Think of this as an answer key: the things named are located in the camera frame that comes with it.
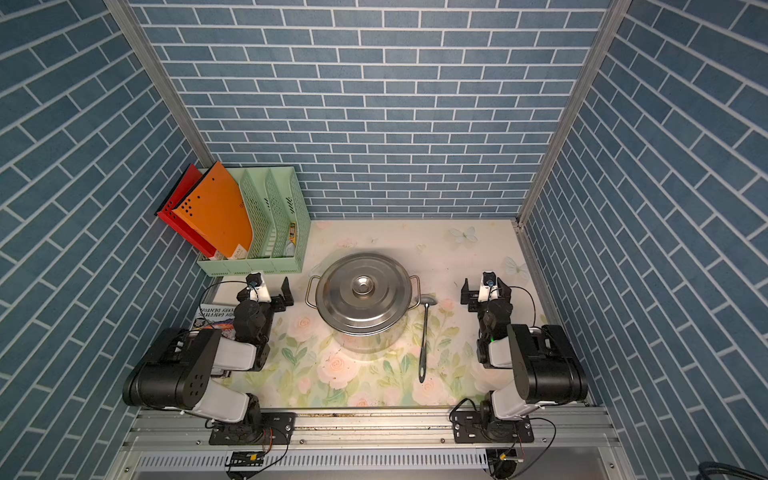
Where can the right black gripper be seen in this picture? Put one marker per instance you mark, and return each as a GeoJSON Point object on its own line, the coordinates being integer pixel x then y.
{"type": "Point", "coordinates": [468, 295]}

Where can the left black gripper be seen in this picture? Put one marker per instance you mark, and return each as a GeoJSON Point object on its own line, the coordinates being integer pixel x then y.
{"type": "Point", "coordinates": [279, 306]}

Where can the steel ladle spoon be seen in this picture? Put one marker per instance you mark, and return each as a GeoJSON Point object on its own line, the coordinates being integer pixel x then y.
{"type": "Point", "coordinates": [427, 301]}

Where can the steel pot lid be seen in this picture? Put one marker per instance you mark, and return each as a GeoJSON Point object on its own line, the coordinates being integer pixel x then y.
{"type": "Point", "coordinates": [366, 262]}

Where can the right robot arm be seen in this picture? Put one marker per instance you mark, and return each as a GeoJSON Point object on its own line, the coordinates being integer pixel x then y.
{"type": "Point", "coordinates": [545, 368]}

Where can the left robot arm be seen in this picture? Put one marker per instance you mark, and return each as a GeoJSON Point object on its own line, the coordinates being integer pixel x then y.
{"type": "Point", "coordinates": [182, 369]}

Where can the steel soup pot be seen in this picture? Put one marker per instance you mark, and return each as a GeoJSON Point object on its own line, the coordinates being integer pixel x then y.
{"type": "Point", "coordinates": [367, 312]}

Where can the treehouse book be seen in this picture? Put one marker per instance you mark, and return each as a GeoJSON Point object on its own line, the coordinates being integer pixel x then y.
{"type": "Point", "coordinates": [216, 316]}

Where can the green file organizer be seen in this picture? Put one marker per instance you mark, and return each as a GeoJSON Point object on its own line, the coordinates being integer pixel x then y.
{"type": "Point", "coordinates": [280, 224]}

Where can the floral table mat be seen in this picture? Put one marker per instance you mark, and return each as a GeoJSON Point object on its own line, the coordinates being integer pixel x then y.
{"type": "Point", "coordinates": [307, 368]}

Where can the orange folder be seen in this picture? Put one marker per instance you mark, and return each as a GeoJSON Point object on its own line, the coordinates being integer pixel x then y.
{"type": "Point", "coordinates": [214, 208]}

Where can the small black circuit board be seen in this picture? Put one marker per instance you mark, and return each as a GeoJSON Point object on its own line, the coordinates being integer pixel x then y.
{"type": "Point", "coordinates": [246, 459]}

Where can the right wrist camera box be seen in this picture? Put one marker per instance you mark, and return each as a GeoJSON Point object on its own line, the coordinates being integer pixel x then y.
{"type": "Point", "coordinates": [488, 289]}

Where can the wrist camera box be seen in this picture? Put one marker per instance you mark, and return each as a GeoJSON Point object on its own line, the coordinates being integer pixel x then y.
{"type": "Point", "coordinates": [261, 293]}
{"type": "Point", "coordinates": [488, 289]}

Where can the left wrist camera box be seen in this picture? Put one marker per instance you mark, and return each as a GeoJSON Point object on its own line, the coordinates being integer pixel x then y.
{"type": "Point", "coordinates": [261, 293]}

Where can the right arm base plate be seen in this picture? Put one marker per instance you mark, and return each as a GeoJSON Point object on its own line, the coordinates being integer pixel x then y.
{"type": "Point", "coordinates": [468, 428]}

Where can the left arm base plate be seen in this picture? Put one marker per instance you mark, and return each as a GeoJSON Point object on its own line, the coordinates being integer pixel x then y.
{"type": "Point", "coordinates": [271, 428]}

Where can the aluminium mounting rail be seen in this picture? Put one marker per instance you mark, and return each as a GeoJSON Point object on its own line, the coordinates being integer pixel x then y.
{"type": "Point", "coordinates": [569, 443]}

